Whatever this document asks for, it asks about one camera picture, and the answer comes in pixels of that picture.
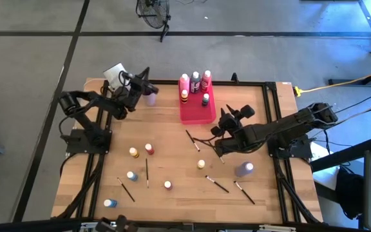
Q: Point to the small green paint bottle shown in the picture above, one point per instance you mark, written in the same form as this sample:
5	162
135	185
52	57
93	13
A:
205	100

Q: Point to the small yellow labelled paint bottle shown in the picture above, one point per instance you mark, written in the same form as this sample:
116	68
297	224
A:
134	153

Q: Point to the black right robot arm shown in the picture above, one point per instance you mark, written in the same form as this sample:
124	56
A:
288	124

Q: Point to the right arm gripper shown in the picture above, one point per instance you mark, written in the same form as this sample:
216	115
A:
234	124

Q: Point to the small blue paint bottle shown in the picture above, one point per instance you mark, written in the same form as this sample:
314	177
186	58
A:
110	203
132	176

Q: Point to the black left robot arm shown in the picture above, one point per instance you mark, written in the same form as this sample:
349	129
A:
92	101

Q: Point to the pink plastic tray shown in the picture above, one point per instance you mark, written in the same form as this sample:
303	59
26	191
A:
198	112

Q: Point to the black floor fan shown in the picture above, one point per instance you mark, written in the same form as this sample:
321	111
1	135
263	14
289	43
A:
153	13

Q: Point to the small magenta paint bottle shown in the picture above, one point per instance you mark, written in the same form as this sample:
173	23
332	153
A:
167	185

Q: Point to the black bag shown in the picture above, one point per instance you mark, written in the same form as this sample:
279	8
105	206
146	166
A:
349	193

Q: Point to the large red paint bottle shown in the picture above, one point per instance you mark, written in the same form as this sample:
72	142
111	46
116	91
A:
205	82

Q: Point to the small yellow black-taped bottle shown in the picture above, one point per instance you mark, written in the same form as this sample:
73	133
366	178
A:
201	164
184	96

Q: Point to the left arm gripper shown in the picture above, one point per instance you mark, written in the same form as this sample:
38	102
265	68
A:
134	90

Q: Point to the lavender plastic cup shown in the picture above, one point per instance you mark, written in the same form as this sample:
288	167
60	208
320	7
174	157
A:
150	100

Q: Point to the small red paint bottle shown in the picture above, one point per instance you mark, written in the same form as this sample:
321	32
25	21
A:
149	149

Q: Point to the large pink paint bottle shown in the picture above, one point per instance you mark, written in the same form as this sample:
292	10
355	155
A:
184	84

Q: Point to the black clamp bracket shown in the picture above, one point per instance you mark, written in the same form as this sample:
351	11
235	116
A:
234	77

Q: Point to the black aluminium table frame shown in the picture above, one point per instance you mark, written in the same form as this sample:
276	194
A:
246	83

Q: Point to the large dark blue paint bottle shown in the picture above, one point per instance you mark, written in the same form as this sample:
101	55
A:
195	84

